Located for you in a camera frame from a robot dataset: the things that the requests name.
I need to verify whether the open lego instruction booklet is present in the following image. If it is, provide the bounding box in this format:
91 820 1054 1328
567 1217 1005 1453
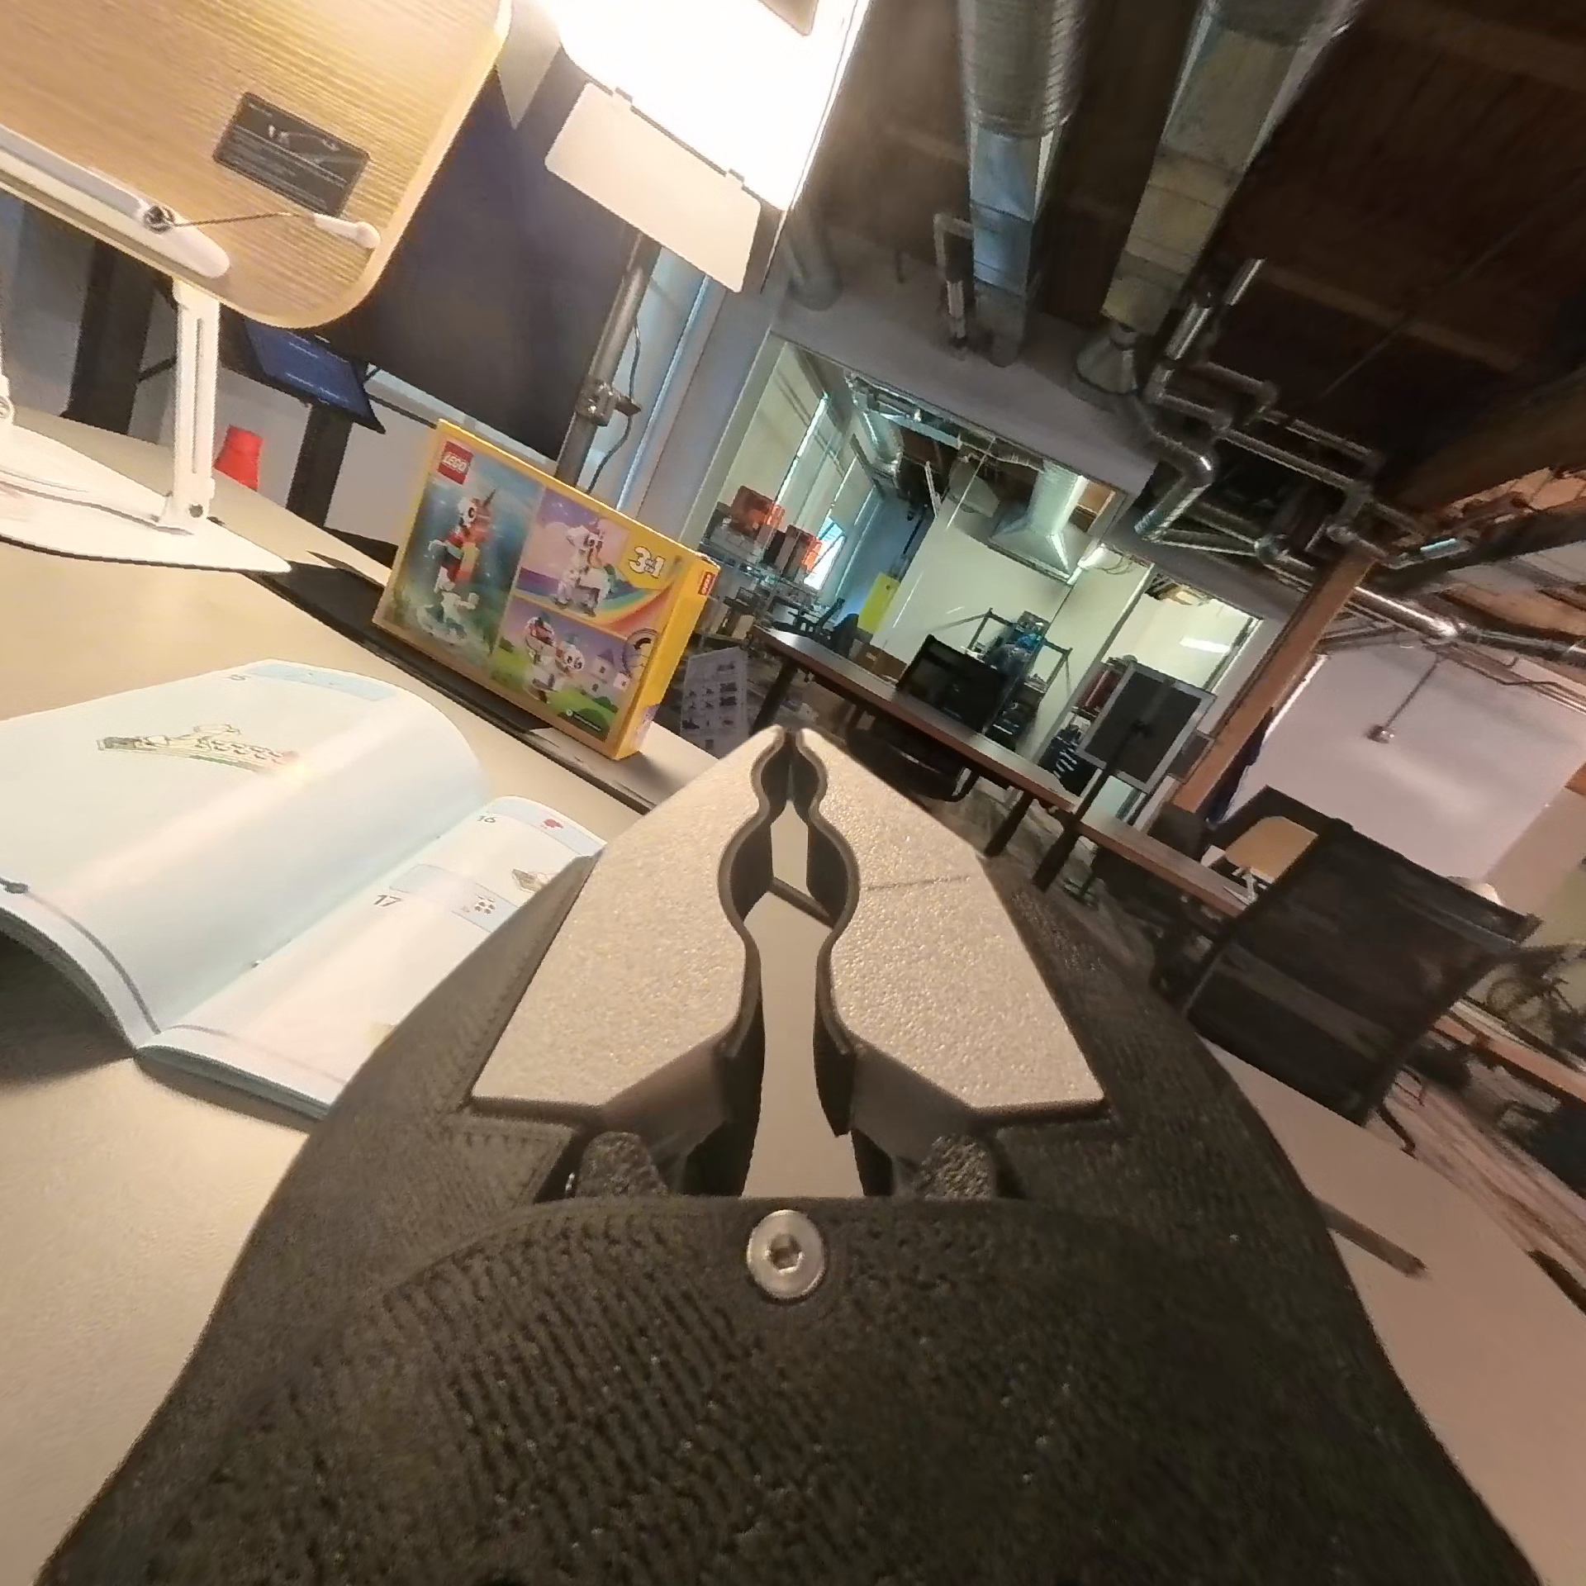
0 662 608 1117

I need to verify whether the insulated rectangular air duct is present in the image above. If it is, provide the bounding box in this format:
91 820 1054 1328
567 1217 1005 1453
1078 0 1352 373

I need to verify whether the grey framed monitor on stand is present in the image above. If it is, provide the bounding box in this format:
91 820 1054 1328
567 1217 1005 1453
1071 656 1218 794

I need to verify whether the silver vent hood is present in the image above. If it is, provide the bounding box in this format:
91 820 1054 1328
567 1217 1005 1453
990 458 1097 583

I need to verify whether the long dark table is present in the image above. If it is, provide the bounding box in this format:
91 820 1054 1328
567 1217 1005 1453
754 622 1082 858

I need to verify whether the grey ceiling pipe run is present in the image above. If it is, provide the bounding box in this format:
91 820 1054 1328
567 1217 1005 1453
1133 277 1586 645

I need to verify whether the printed paper sign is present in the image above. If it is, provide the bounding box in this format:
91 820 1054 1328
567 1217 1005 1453
674 647 756 756

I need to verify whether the silver round air duct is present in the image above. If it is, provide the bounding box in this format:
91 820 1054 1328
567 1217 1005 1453
954 0 1092 360

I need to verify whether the wooden support column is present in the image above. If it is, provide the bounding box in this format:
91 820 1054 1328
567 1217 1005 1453
1171 545 1381 819

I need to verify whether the short dark table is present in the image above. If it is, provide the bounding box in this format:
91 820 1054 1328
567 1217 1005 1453
1071 811 1254 979

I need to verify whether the tilted black monitor on post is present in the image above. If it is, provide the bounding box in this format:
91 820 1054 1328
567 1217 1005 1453
236 314 386 522

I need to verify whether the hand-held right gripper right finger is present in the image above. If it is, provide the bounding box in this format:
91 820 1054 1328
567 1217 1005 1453
797 728 1109 1119

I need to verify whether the yellow lego set box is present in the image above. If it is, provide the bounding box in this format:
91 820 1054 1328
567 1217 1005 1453
372 418 722 760

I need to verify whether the black office chair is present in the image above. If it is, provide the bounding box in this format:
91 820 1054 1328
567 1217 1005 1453
856 632 1037 805

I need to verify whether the grey light stand pole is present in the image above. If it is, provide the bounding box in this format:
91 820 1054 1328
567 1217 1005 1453
557 228 652 496

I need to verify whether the bright studio light panel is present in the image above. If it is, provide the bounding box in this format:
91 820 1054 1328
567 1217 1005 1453
546 0 869 292

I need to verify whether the black mesh chair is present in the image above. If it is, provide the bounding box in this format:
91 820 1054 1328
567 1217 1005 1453
1158 817 1541 1126

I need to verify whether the dark blue backdrop panel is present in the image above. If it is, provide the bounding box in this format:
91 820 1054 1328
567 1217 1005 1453
329 61 652 465

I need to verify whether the white stand with wooden board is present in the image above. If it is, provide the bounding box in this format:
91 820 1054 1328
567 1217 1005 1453
0 0 512 573

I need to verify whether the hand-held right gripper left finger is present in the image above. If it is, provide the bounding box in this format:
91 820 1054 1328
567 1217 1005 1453
470 728 797 1109

